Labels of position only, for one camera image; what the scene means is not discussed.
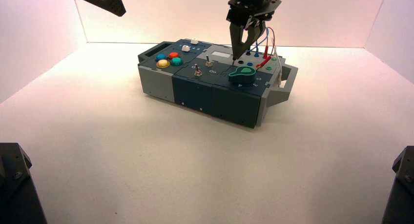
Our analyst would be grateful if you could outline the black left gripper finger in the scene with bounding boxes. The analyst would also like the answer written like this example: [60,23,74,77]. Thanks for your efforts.
[68,0,127,17]

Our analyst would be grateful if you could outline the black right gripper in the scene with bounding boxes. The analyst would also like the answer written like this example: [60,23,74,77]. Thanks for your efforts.
[226,0,282,61]

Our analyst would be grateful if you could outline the green rotary knob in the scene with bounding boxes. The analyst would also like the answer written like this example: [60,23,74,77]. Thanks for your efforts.
[228,66,257,85]

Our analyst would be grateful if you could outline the blue grey control box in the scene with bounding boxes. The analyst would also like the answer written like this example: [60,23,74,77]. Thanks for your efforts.
[137,38,299,129]

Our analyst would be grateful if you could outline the blue jumper cable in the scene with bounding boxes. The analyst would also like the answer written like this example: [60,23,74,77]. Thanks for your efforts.
[237,27,270,58]

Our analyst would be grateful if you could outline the jumper wires with plugs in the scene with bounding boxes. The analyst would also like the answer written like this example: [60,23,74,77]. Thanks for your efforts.
[255,26,277,69]

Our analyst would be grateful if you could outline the white jumper cable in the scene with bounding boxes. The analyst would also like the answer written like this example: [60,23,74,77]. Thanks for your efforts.
[271,38,284,87]

